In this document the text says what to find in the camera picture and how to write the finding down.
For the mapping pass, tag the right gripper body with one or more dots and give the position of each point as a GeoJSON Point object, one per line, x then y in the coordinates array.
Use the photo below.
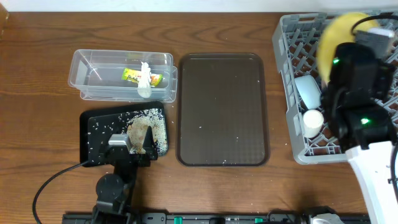
{"type": "Point", "coordinates": [351, 58]}

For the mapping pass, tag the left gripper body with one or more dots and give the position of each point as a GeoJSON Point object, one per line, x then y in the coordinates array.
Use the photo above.
{"type": "Point", "coordinates": [130, 154]}

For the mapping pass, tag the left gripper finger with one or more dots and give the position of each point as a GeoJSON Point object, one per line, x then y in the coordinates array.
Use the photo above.
{"type": "Point", "coordinates": [148, 143]}
{"type": "Point", "coordinates": [103, 142]}

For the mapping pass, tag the yellow plate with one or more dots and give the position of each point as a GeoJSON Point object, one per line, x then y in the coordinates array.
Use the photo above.
{"type": "Point", "coordinates": [337, 32]}

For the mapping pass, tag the light blue bowl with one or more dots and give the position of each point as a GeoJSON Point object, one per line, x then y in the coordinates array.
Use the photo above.
{"type": "Point", "coordinates": [308, 91]}

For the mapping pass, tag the white napkin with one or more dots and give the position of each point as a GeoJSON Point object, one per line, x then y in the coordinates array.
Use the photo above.
{"type": "Point", "coordinates": [144, 87]}

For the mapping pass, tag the white cup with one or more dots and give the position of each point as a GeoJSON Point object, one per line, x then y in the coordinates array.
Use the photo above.
{"type": "Point", "coordinates": [313, 121]}

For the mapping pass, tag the green snack wrapper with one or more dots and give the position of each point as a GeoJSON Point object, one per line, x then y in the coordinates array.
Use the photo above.
{"type": "Point", "coordinates": [135, 75]}

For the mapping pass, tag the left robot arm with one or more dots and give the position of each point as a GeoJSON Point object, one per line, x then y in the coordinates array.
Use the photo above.
{"type": "Point", "coordinates": [114, 191]}

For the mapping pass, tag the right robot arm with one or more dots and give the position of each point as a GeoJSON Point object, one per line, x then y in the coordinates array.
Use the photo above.
{"type": "Point", "coordinates": [364, 129]}

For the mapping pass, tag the black waste tray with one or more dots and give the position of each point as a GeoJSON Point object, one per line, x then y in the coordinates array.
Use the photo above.
{"type": "Point", "coordinates": [99, 127]}

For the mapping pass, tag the grey dishwasher rack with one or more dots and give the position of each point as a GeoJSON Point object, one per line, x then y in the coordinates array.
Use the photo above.
{"type": "Point", "coordinates": [295, 43]}

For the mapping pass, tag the spilled rice pile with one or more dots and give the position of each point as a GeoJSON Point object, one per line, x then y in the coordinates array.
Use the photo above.
{"type": "Point", "coordinates": [149, 124]}

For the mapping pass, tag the clear plastic bin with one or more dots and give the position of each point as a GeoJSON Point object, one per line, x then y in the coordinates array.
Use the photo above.
{"type": "Point", "coordinates": [97, 74]}

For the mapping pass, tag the dark brown serving tray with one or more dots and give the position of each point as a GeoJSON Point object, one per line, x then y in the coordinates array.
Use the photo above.
{"type": "Point", "coordinates": [222, 111]}

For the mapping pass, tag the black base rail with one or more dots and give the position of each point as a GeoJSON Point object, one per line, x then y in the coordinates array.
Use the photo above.
{"type": "Point", "coordinates": [161, 218]}

